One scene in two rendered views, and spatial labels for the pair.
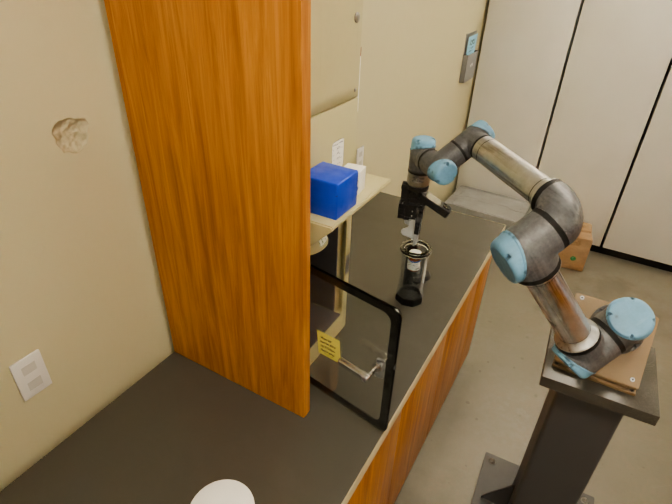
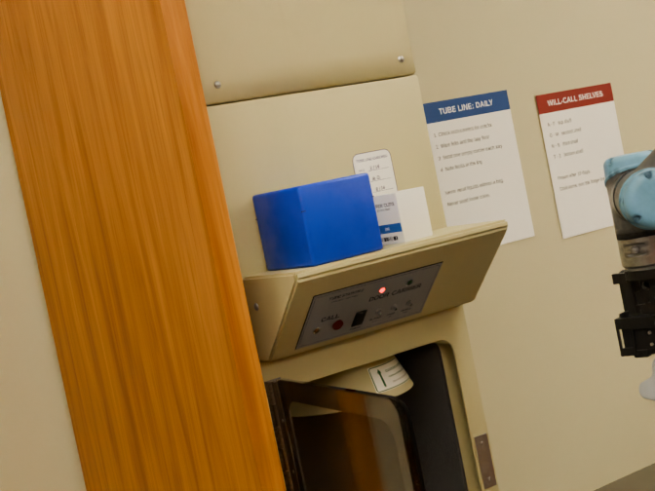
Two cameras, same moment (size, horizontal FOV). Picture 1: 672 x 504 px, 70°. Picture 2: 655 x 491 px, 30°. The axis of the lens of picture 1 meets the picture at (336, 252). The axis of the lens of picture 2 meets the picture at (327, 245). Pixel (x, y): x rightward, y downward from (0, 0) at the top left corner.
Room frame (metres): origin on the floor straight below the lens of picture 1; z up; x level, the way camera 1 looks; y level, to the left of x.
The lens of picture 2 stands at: (-0.22, -0.61, 1.60)
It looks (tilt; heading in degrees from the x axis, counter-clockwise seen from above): 3 degrees down; 27
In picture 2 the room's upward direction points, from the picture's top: 11 degrees counter-clockwise
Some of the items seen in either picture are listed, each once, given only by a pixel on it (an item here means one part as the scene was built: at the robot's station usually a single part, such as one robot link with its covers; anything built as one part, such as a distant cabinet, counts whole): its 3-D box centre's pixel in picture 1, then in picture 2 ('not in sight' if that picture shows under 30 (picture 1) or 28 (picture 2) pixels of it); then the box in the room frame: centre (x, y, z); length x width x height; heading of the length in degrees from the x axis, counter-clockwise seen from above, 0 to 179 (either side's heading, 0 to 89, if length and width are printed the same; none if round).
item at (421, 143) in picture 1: (422, 155); (636, 194); (1.43, -0.26, 1.50); 0.09 x 0.08 x 0.11; 20
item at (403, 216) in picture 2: (352, 178); (399, 216); (1.14, -0.04, 1.54); 0.05 x 0.05 x 0.06; 69
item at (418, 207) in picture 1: (413, 200); (654, 310); (1.43, -0.25, 1.34); 0.09 x 0.08 x 0.12; 76
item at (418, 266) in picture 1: (412, 272); not in sight; (1.43, -0.28, 1.06); 0.11 x 0.11 x 0.21
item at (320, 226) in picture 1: (343, 213); (386, 288); (1.10, -0.02, 1.46); 0.32 x 0.12 x 0.10; 151
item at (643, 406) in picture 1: (599, 365); not in sight; (1.14, -0.86, 0.92); 0.32 x 0.32 x 0.04; 64
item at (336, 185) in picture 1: (329, 190); (317, 222); (1.03, 0.02, 1.56); 0.10 x 0.10 x 0.09; 61
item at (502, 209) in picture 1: (484, 220); not in sight; (3.53, -1.22, 0.17); 0.60 x 0.42 x 0.33; 59
